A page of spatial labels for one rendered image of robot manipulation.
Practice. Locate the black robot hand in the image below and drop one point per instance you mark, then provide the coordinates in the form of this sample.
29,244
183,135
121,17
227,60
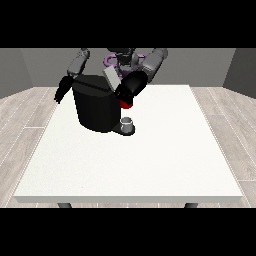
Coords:
63,87
132,86

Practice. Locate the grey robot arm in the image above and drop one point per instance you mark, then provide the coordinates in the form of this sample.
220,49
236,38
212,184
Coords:
78,62
153,65

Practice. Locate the red pod holder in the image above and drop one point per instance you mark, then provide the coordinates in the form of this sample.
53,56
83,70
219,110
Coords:
126,104

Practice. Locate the pale grey machine lid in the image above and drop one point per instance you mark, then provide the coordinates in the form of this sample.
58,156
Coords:
111,77

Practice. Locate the black coffee machine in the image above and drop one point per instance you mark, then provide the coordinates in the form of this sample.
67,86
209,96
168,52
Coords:
95,106

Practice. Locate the grey robot trunk purple rings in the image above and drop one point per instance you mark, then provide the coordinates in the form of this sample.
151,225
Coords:
124,60

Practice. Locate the small grey cup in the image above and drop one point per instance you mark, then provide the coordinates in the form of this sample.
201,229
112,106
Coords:
127,124

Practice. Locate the dark table leg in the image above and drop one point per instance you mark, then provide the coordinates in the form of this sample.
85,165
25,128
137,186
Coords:
64,205

